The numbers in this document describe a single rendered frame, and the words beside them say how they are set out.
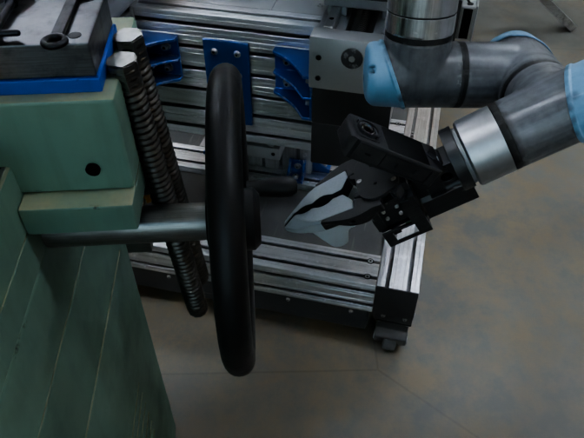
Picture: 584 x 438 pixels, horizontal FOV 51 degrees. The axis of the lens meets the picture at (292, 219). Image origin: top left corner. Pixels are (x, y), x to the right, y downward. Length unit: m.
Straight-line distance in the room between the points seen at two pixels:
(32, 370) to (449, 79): 0.51
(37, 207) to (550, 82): 0.49
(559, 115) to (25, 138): 0.48
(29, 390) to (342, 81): 0.65
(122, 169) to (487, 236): 1.38
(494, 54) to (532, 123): 0.12
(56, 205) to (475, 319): 1.21
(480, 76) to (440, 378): 0.88
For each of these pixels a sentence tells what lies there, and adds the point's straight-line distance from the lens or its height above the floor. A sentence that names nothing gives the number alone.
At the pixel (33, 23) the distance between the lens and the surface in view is 0.52.
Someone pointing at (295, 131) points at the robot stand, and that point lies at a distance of 1.22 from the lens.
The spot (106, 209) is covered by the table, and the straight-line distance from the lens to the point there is 0.53.
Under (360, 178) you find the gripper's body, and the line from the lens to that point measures 0.67.
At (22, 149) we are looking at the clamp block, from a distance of 0.53.
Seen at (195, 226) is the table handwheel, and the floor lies 0.82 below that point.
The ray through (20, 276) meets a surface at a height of 0.83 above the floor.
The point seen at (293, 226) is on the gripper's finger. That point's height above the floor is 0.73.
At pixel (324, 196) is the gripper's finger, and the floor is 0.75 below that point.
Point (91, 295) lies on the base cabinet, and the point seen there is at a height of 0.66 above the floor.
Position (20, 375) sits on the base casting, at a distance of 0.55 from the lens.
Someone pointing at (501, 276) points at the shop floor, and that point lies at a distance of 1.69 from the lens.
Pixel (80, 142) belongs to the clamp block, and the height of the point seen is 0.92.
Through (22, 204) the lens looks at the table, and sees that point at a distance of 0.55.
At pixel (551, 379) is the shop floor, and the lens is 1.53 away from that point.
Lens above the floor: 1.21
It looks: 44 degrees down
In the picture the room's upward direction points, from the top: straight up
